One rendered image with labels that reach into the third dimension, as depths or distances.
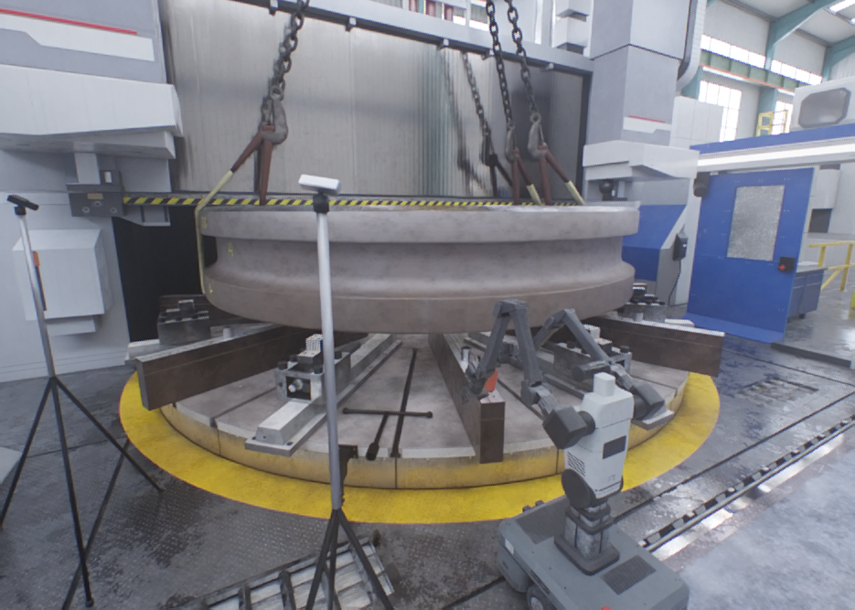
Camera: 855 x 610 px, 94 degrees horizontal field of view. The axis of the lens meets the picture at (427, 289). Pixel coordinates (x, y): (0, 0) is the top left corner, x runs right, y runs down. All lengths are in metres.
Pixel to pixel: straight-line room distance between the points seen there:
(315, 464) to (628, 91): 5.92
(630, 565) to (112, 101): 3.93
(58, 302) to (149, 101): 2.51
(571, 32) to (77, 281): 7.64
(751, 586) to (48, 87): 4.76
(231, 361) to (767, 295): 6.58
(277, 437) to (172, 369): 1.21
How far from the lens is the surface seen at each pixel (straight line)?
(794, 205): 6.93
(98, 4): 4.20
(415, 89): 6.21
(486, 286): 3.03
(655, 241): 8.28
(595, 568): 2.11
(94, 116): 3.59
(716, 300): 7.33
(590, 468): 1.83
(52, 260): 5.25
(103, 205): 5.30
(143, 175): 4.50
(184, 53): 5.62
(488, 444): 2.44
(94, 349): 5.78
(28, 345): 5.89
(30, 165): 4.65
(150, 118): 3.55
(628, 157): 6.26
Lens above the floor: 1.73
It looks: 11 degrees down
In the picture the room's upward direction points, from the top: straight up
